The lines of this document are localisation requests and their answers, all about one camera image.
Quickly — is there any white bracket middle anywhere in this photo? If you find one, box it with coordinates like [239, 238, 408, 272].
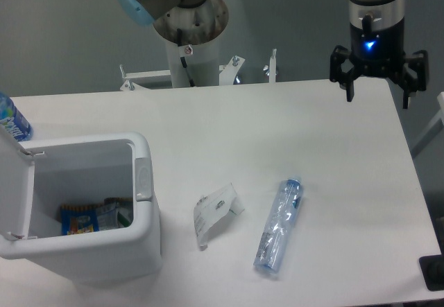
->
[219, 55, 246, 86]

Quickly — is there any white bracket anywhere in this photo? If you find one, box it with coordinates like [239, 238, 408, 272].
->
[219, 55, 246, 86]
[263, 48, 278, 84]
[119, 64, 172, 91]

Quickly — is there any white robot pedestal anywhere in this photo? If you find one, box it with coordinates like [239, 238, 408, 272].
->
[153, 0, 229, 88]

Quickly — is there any blue labelled water bottle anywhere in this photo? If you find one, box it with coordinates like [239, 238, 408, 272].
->
[1, 93, 33, 141]

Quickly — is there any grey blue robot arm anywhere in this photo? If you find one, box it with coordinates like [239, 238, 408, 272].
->
[117, 0, 429, 106]

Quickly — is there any white bracket left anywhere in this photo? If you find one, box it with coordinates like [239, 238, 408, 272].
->
[119, 64, 172, 91]

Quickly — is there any black clamp table edge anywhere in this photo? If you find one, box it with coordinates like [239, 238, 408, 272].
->
[419, 254, 443, 292]

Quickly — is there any white bracket right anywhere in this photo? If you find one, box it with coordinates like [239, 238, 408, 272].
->
[263, 48, 278, 84]

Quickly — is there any grey green wrapper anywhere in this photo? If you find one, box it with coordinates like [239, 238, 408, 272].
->
[95, 198, 134, 231]

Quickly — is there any clear crushed plastic bottle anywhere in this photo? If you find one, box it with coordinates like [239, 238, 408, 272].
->
[253, 177, 303, 274]

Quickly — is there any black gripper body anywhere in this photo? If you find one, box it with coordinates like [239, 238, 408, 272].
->
[350, 22, 405, 78]

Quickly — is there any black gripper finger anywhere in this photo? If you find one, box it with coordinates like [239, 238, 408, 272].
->
[390, 50, 429, 109]
[330, 45, 359, 102]

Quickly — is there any white trash can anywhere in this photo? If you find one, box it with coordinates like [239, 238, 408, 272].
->
[1, 131, 162, 282]

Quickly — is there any black cable on pedestal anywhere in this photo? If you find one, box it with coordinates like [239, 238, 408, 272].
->
[176, 28, 196, 88]

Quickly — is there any blue orange snack packet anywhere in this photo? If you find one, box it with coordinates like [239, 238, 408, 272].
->
[60, 204, 99, 236]

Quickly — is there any white frame right edge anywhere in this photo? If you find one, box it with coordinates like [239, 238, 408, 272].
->
[410, 92, 443, 159]

